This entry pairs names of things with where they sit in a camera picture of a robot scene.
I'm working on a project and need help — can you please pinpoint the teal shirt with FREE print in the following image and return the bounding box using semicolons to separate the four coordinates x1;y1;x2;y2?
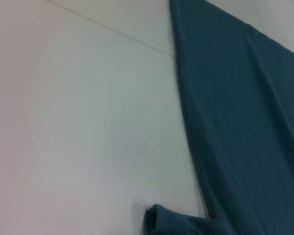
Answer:
143;0;294;235

